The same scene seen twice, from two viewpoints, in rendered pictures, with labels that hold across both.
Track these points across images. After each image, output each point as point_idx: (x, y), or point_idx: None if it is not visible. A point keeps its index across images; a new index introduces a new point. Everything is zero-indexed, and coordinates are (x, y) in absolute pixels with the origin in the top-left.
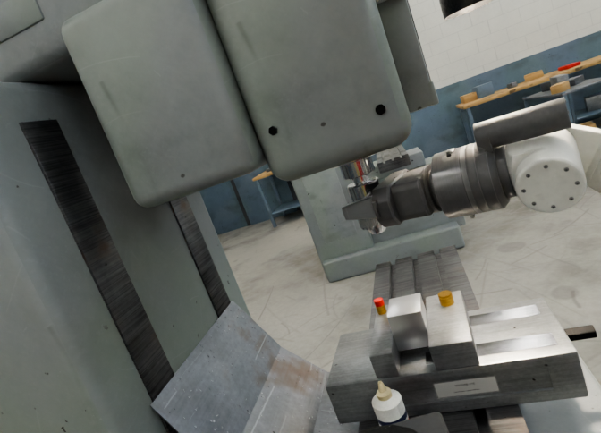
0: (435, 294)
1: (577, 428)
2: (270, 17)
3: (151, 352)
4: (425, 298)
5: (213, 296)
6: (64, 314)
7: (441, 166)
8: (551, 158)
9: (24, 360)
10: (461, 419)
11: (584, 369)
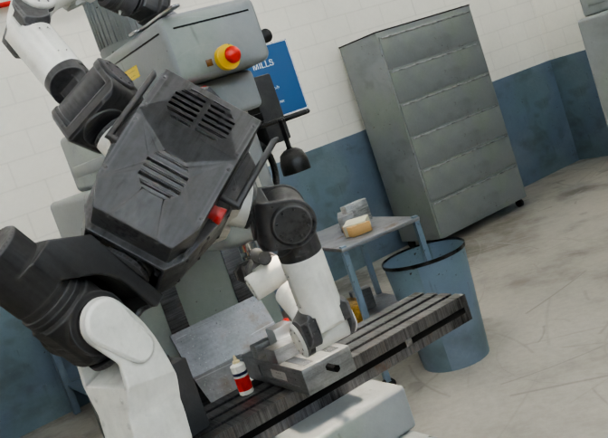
0: (381, 329)
1: (328, 417)
2: None
3: (175, 312)
4: (375, 329)
5: (236, 290)
6: None
7: (248, 263)
8: (245, 278)
9: None
10: (274, 389)
11: (376, 399)
